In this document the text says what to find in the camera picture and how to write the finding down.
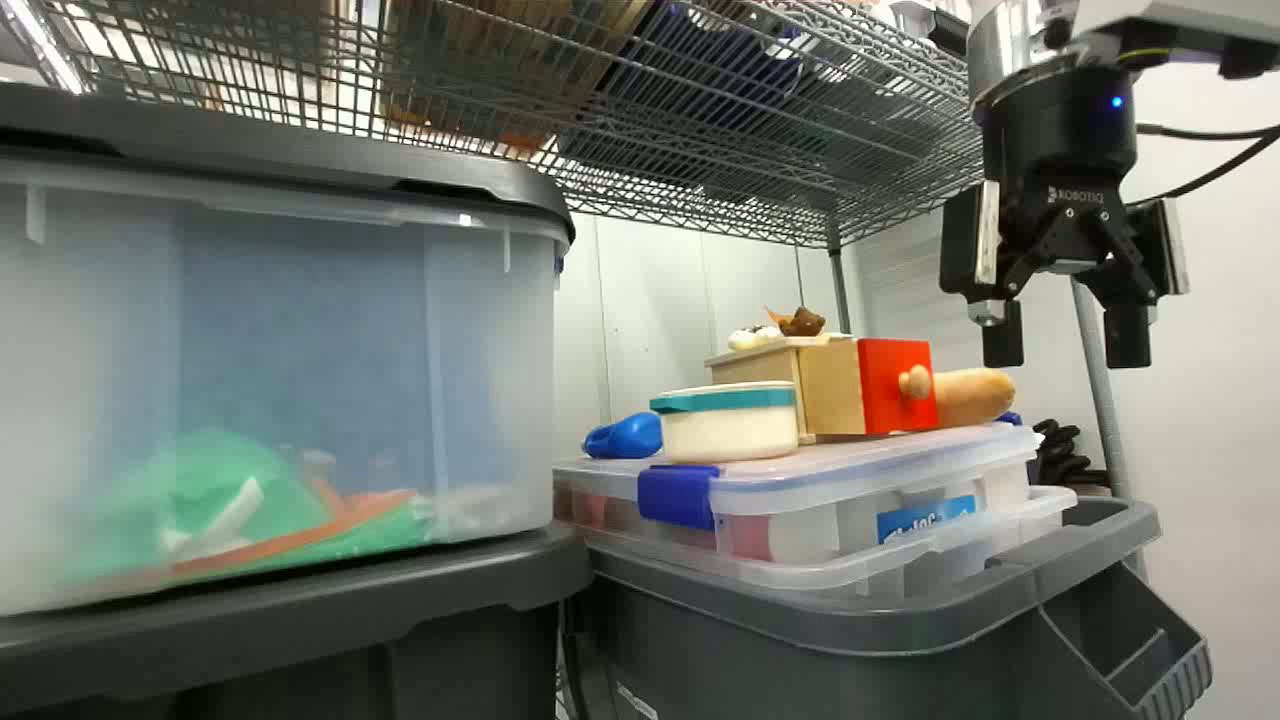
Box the dark blue box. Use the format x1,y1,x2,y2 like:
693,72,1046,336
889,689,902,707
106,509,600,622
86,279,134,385
585,0,833,177

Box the tan bread roll plushy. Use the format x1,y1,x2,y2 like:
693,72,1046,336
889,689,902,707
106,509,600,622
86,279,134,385
932,367,1021,433

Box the chrome wire shelf rack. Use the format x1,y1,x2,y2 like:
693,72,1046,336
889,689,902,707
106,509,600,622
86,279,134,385
0,0,1135,505

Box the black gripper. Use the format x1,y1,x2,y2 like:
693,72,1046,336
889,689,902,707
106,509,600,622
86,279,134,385
934,58,1193,373

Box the brown plush toy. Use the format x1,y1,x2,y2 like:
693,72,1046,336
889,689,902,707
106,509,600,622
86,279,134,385
765,304,833,341

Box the brown cardboard box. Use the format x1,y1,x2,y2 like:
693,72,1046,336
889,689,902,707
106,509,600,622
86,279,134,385
380,0,657,138

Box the cream bowl teal rim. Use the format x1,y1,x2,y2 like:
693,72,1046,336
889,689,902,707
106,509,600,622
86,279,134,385
646,381,804,469

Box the clear container blue latches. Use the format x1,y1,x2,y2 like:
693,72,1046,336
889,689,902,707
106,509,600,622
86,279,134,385
553,421,1046,568

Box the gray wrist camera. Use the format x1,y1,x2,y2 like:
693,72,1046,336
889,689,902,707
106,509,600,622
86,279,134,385
1045,0,1280,79

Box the green plastic item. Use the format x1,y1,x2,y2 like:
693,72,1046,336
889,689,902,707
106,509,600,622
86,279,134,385
62,429,435,591

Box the gray plastic tote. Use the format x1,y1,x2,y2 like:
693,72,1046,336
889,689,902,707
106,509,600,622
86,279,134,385
571,491,1214,720

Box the dark gray tote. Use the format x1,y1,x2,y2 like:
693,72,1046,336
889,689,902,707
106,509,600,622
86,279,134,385
0,521,593,720

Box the wooden box red drawer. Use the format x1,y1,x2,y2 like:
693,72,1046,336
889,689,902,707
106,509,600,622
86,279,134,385
703,334,941,446

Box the black bundled straps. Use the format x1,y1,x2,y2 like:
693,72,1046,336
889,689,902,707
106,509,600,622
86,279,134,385
1030,417,1113,491

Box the clear storage bin gray lid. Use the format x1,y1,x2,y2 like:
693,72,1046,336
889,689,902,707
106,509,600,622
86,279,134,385
0,85,581,622

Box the clear plastic container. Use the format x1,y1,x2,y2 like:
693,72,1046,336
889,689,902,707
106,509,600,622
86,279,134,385
585,480,1081,606

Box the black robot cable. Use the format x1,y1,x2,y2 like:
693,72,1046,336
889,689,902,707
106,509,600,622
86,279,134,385
1133,115,1280,208

